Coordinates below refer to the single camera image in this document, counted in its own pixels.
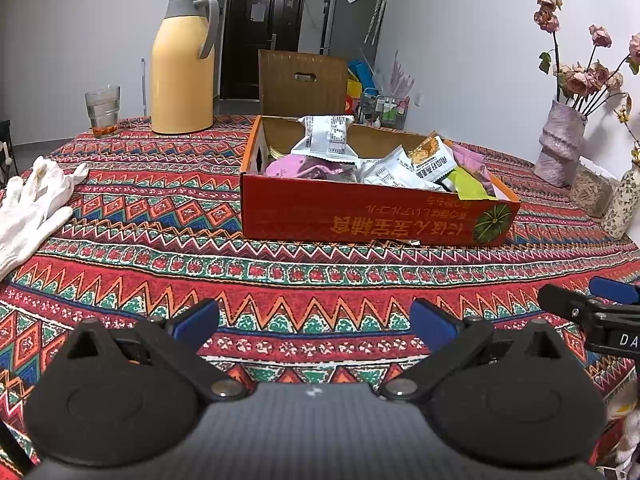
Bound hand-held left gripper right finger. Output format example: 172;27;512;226
380;299;574;403

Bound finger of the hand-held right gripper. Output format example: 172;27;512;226
589;276;640;306
537;284;602;322

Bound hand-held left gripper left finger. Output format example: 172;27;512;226
64;299;251;403

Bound red cardboard box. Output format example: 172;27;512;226
239;114;522;248

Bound white grey snack packet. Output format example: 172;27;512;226
400;172;447;194
360;145;417;188
291;115;362;162

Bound patterned tablecloth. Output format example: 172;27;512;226
0;115;640;480

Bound floral ceramic vase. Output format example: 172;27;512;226
600;164;640;240

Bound pink ceramic vase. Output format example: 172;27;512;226
532;100;590;188

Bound yellow flower stems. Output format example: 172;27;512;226
616;94;640;167

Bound white cotton glove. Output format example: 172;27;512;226
31;156;91;196
0;175;76;275

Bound dried rose bouquet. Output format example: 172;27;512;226
532;0;640;116

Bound glass cup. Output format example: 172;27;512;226
85;85;122;138

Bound yellow thermos jug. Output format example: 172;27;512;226
151;0;221;135

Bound purple dried grass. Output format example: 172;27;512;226
389;50;417;98

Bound blue plastic item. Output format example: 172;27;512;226
348;59;377;92

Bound dark door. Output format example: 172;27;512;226
220;0;307;102

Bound black folding chair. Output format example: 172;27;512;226
0;120;20;178

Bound grey refrigerator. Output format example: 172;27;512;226
320;0;388;58

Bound white folded umbrella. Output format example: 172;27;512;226
364;0;390;45

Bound wire storage cart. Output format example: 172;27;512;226
359;87;412;128

